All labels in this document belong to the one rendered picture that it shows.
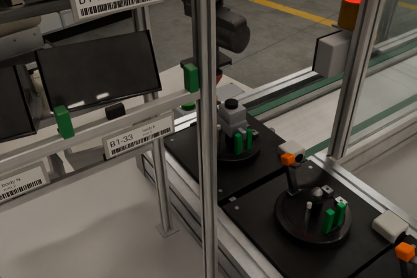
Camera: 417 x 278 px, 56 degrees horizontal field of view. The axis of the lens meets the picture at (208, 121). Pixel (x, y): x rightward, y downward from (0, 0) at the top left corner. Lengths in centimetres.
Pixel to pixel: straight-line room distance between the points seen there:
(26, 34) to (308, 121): 86
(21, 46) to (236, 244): 87
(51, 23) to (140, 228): 320
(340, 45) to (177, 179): 43
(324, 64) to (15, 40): 88
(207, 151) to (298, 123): 60
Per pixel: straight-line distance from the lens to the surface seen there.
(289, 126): 108
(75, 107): 47
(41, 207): 101
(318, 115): 114
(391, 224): 79
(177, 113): 106
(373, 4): 75
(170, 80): 139
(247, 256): 73
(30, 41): 131
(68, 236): 93
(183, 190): 83
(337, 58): 79
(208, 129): 50
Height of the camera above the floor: 156
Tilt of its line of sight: 36 degrees down
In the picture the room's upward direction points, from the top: 1 degrees counter-clockwise
